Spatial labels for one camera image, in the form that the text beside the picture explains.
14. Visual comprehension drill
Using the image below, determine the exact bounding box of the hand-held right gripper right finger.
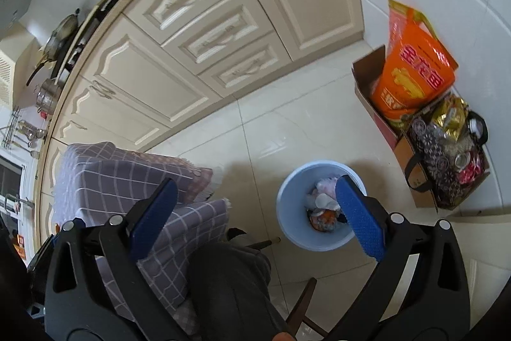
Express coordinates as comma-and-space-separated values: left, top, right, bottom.
327, 175, 472, 341

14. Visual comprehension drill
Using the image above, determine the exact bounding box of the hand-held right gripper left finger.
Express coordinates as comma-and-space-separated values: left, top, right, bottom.
44, 178, 185, 341

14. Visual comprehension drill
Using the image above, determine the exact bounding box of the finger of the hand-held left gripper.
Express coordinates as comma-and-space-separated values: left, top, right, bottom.
39, 233, 61, 258

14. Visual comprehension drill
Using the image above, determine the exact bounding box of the light blue trash bin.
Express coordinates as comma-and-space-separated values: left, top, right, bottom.
276, 161, 368, 252

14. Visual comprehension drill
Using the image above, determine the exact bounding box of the crumpled white tissue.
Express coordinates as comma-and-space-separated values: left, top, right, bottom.
304, 176, 341, 212

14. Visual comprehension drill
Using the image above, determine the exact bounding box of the grey checkered tablecloth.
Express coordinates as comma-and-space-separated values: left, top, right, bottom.
51, 141, 233, 328

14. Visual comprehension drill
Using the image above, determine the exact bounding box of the kitchen window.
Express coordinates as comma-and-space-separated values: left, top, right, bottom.
0, 152, 29, 214

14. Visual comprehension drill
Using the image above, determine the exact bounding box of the dark patterned tote bag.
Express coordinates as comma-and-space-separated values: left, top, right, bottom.
404, 110, 490, 206

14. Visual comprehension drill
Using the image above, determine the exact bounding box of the person's leg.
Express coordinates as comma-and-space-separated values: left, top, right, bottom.
187, 240, 293, 341

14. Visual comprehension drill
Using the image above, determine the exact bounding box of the steel utensil rack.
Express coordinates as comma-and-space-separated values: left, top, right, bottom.
0, 105, 45, 151

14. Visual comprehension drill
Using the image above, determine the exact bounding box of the brown cardboard box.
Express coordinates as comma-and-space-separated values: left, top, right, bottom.
351, 44, 492, 211

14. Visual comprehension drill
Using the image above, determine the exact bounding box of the gold foil packet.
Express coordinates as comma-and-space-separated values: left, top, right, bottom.
430, 93, 470, 139

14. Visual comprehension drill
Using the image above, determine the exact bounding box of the steel cooking pot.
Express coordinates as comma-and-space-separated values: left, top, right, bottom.
34, 78, 61, 115

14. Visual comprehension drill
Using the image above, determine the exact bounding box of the cream base cabinet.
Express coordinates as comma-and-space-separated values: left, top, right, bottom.
34, 0, 366, 242

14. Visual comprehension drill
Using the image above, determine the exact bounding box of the orange rice bag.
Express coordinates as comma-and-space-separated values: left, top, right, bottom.
369, 0, 460, 131

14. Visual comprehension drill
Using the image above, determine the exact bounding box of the cream upper cabinet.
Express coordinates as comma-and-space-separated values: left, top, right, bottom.
0, 45, 17, 111

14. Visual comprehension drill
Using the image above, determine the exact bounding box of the black gas stove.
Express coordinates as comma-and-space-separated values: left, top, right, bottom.
51, 0, 127, 83

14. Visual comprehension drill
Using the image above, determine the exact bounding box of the steel wok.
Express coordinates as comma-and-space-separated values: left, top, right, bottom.
26, 8, 81, 87

